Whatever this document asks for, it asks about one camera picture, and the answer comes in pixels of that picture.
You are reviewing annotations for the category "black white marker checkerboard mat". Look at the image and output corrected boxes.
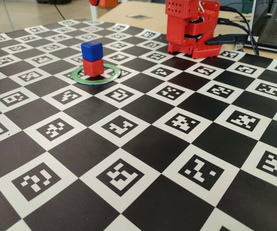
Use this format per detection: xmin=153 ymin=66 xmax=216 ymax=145
xmin=0 ymin=19 xmax=277 ymax=231

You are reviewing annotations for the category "thick black plug connector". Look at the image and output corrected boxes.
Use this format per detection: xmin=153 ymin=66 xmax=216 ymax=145
xmin=205 ymin=34 xmax=249 ymax=46

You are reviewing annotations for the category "white table leg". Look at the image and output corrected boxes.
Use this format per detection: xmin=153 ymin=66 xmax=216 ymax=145
xmin=89 ymin=4 xmax=98 ymax=20

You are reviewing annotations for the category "red cube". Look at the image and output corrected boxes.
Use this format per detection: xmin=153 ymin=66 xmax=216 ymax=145
xmin=82 ymin=59 xmax=104 ymax=77

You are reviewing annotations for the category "blue cube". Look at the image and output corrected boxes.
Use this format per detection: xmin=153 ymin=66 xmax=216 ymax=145
xmin=80 ymin=40 xmax=103 ymax=61

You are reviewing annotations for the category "orange cube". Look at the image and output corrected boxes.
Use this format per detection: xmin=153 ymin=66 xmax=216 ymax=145
xmin=99 ymin=0 xmax=118 ymax=8

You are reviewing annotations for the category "green flat ring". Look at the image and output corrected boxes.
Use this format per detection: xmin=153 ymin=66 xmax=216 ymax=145
xmin=71 ymin=63 xmax=121 ymax=86

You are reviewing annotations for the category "black cable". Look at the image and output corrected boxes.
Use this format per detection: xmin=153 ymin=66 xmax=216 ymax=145
xmin=219 ymin=6 xmax=260 ymax=55
xmin=218 ymin=18 xmax=258 ymax=55

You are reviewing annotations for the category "red lattice robot base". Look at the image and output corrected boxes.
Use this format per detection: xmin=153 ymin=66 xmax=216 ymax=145
xmin=167 ymin=39 xmax=222 ymax=60

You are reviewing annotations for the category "small printed marker paper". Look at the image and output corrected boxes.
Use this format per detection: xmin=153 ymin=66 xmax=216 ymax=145
xmin=126 ymin=14 xmax=151 ymax=21

